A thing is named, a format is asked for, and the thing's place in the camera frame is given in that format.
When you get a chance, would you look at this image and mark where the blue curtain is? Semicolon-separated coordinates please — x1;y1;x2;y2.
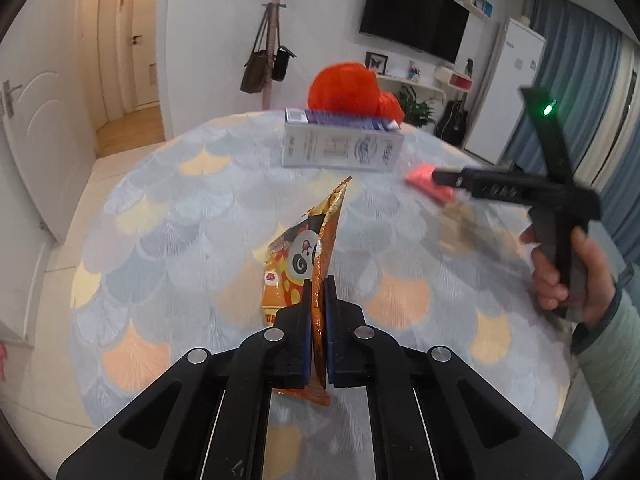
607;160;640;266
524;0;633;181

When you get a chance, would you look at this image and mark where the red white wall box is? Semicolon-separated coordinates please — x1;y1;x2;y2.
435;66;475;90

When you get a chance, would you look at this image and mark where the white low wall shelf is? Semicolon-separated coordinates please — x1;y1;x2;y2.
375;72;446;98

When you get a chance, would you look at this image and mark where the black acoustic guitar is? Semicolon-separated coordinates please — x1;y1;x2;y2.
436;59;473;147

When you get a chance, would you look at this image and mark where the white blue long carton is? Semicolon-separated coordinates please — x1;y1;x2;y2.
281;107;403;173

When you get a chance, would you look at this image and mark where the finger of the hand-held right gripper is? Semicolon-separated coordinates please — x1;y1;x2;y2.
431;167;516;198

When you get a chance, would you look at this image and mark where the brown tote bag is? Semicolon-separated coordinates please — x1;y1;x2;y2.
240;7;273;94

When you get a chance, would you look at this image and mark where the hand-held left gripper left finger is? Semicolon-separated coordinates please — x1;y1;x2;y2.
56;280;313;480

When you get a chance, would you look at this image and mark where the hallway door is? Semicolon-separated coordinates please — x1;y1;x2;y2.
125;5;162;111

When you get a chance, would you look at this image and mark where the person's right hand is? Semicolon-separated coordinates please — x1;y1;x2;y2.
519;225;618;331

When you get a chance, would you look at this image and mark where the black flat television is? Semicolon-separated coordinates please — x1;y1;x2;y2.
359;0;471;64

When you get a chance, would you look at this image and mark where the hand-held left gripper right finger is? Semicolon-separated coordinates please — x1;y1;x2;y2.
322;276;585;480

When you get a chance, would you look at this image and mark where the black small bag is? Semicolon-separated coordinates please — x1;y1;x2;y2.
271;45;293;82

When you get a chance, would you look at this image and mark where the beige curtain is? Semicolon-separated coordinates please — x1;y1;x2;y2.
587;65;640;201

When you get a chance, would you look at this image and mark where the pink red packet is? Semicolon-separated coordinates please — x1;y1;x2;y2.
404;164;456;206

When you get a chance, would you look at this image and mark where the orange snack packet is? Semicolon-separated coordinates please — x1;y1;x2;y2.
262;176;353;407

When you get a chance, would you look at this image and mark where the red plastic bag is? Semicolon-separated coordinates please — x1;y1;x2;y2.
306;61;403;122

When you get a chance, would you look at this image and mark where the green potted plant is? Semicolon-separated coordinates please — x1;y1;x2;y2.
397;85;435;128

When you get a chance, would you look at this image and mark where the person's right forearm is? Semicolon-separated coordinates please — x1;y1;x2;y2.
570;265;640;480

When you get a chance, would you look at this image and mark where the pink coat rack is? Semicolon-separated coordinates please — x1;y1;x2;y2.
262;0;288;111

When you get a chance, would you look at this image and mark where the white refrigerator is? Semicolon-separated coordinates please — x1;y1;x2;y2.
462;16;547;166

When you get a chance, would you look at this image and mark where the white panel door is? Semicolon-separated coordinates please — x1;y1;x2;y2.
0;67;96;246

